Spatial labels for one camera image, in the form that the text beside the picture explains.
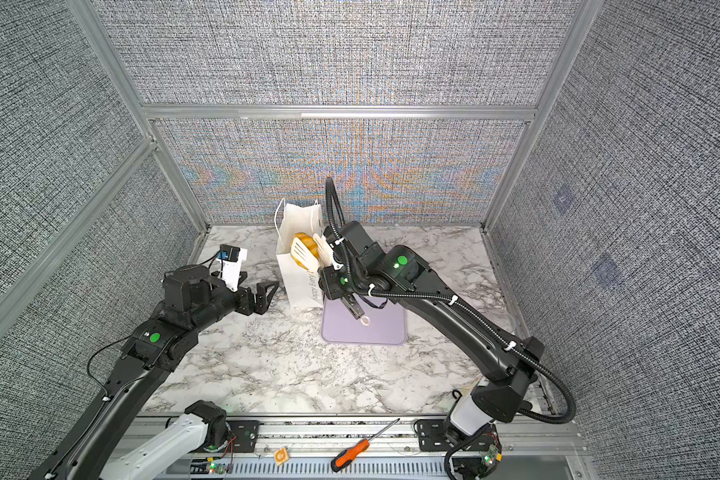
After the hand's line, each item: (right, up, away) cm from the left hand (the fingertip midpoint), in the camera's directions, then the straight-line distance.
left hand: (262, 278), depth 70 cm
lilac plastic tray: (+28, -17, +22) cm, 40 cm away
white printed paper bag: (+4, -4, +21) cm, 22 cm away
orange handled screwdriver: (+20, -41, -1) cm, 46 cm away
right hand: (+16, 0, -2) cm, 16 cm away
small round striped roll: (+11, +8, 0) cm, 14 cm away
